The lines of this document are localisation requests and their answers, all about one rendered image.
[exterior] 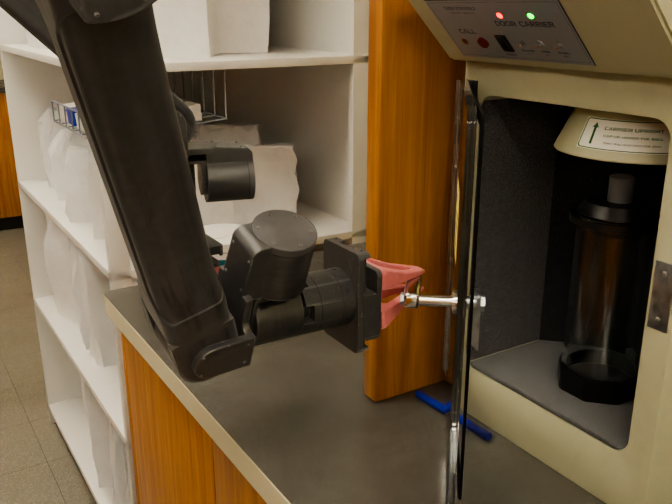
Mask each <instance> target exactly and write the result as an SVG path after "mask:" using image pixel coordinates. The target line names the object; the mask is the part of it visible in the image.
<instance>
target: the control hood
mask: <svg viewBox="0 0 672 504"><path fill-rule="evenodd" d="M408 1H409V2H410V3H411V5H412V6H413V8H414V9H415V10H416V12H417V13H418V14H419V16H420V17H421V19H422V20H423V21H424V23H425V24H426V25H427V27H428V28H429V30H430V31H431V32H432V34H433V35H434V36H435V38H436V39H437V41H438V42H439V43H440V45H441V46H442V47H443V49H444V50H445V52H446V53H447V54H448V56H449V57H450V58H453V60H463V61H475V62H486V63H498V64H510V65H521V66H533V67H545V68H556V69H568V70H580V71H592V72H603V73H615V74H627V75H638V76H650V77H662V78H672V0H559V1H560V3H561V5H562V6H563V8H564V10H565V12H566V13H567V15H568V17H569V19H570V20H571V22H572V24H573V26H574V27H575V29H576V31H577V33H578V34H579V36H580V38H581V40H582V41H583V43H584V45H585V47H586V48H587V50H588V52H589V54H590V55H591V57H592V59H593V61H594V62H595V64H596V66H592V65H579V64H566V63H553V62H540V61H527V60H514V59H501V58H488V57H475V56H463V55H462V53H461V52H460V50H459V49H458V48H457V46H456V45H455V43H454V42H453V40H452V39H451V38H450V36H449V35H448V33H447V32H446V31H445V29H444V28H443V26H442V25H441V24H440V22H439V21H438V19H437V18H436V17H435V15H434V14H433V12H432V11H431V10H430V8H429V7H428V5H427V4H426V3H425V1H424V0H408Z"/></svg>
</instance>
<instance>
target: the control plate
mask: <svg viewBox="0 0 672 504"><path fill-rule="evenodd" d="M424 1H425V3H426V4H427V5H428V7H429V8H430V10H431V11H432V12H433V14H434V15H435V17H436V18H437V19H438V21H439V22H440V24H441V25H442V26H443V28H444V29H445V31H446V32H447V33H448V35H449V36H450V38H451V39H452V40H453V42H454V43H455V45H456V46H457V48H458V49H459V50H460V52H461V53H462V55H463V56H475V57H488V58H501V59H514V60H527V61H540V62H553V63H566V64H579V65H592V66H596V64H595V62H594V61H593V59H592V57H591V55H590V54H589V52H588V50H587V48H586V47H585V45H584V43H583V41H582V40H581V38H580V36H579V34H578V33H577V31H576V29H575V27H574V26H573V24H572V22H571V20H570V19H569V17H568V15H567V13H566V12H565V10H564V8H563V6H562V5H561V3H560V1H559V0H424ZM497 11H498V12H501V13H502V14H503V15H504V19H499V18H498V17H497V16H496V15H495V12H497ZM526 12H531V13H533V14H534V15H535V17H536V18H535V20H531V19H529V18H528V17H527V16H526ZM494 35H505V37H506V38H507V40H508V41H509V43H510V44H511V46H512V47H513V49H514V50H515V52H506V51H504V50H503V49H502V47H501V46H500V44H499V43H498V41H497V40H496V38H495V37H494ZM480 37H481V38H484V39H485V40H487V41H488V43H489V46H488V48H483V47H481V46H480V45H479V44H478V43H477V39H478V38H480ZM461 38H465V39H467V40H468V41H469V44H468V45H466V44H464V43H463V42H462V41H461ZM520 40H523V41H525V42H526V44H527V45H526V46H525V47H524V46H523V47H522V48H521V47H519V44H520V43H519V41H520ZM538 40H539V41H541V42H543V43H544V45H545V46H544V47H543V48H542V47H540V49H538V48H537V47H536V46H537V43H536V42H537V41H538ZM557 41H558V42H560V43H562V45H563V46H564V47H563V48H561V49H560V48H559V49H558V50H557V49H555V46H556V45H555V42H557Z"/></svg>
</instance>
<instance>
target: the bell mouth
mask: <svg viewBox="0 0 672 504"><path fill-rule="evenodd" d="M669 146H670V133H669V130H668V128H667V126H666V125H665V124H664V122H662V121H661V120H659V119H656V118H651V117H644V116H636V115H629V114H622V113H614V112H607V111H600V110H592V109H585V108H578V107H574V109H573V111H572V113H571V114H570V116H569V118H568V120H567V122H566V123H565V125H564V127H563V129H562V131H561V132H560V134H559V136H558V138H557V139H556V141H555V143H554V147H555V148H556V149H557V150H558V151H560V152H563V153H565V154H569V155H572V156H576V157H581V158H586V159H591V160H598V161H605V162H613V163H624V164H637V165H667V161H668V154H669Z"/></svg>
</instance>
